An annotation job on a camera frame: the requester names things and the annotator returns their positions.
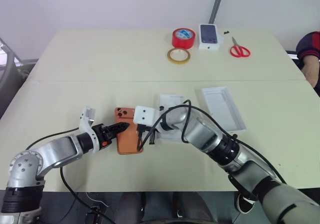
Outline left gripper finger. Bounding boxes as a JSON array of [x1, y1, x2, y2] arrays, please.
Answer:
[[107, 130, 126, 142], [106, 121, 131, 134]]

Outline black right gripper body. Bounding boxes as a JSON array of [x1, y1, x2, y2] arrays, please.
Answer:
[[136, 123, 158, 135]]

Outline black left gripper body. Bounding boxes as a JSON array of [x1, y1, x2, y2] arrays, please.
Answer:
[[91, 123, 113, 151]]

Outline orange smartphone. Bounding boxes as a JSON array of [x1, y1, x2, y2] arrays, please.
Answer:
[[114, 106, 146, 156]]

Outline white phone box base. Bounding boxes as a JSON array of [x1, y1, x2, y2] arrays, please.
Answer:
[[155, 93, 191, 144]]

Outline white phone box lid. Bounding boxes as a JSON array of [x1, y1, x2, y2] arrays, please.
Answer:
[[201, 85, 248, 135]]

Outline white box with phone print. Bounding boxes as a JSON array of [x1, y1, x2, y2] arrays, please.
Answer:
[[198, 23, 225, 52]]

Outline yellow clear tape roll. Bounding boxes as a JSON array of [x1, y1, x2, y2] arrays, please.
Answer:
[[166, 47, 192, 66]]

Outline black device on floor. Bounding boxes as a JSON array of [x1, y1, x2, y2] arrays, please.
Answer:
[[84, 203, 112, 224]]

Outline red tape roll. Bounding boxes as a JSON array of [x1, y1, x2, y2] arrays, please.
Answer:
[[171, 28, 197, 51]]

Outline black and white shoe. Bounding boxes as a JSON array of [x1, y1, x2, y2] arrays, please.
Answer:
[[233, 192, 256, 214]]

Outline person arm with striped sleeve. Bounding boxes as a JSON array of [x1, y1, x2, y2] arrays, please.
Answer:
[[295, 30, 320, 98]]

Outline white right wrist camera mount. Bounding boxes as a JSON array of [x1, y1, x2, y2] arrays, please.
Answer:
[[133, 105, 161, 128]]

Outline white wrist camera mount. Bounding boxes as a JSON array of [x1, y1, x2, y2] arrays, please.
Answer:
[[78, 105, 106, 155], [133, 105, 161, 128]]

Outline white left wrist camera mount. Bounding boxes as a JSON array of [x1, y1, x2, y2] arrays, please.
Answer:
[[78, 105, 106, 155]]

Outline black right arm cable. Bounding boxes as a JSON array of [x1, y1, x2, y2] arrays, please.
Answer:
[[136, 99, 287, 185]]

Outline red handled scissors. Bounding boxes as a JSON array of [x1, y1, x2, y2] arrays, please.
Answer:
[[229, 36, 252, 59]]

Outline grey metal frame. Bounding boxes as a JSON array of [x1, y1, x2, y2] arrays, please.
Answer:
[[0, 36, 39, 93]]

